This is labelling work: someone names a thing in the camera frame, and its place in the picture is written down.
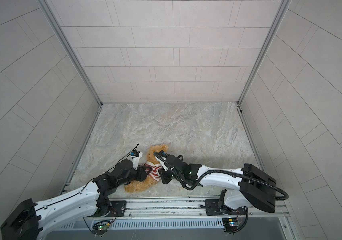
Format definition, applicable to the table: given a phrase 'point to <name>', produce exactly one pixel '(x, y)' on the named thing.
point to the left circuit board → (100, 227)
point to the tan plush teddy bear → (142, 185)
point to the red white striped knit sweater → (154, 173)
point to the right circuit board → (231, 224)
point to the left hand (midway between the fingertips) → (154, 169)
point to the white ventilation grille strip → (154, 224)
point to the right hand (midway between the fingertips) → (157, 176)
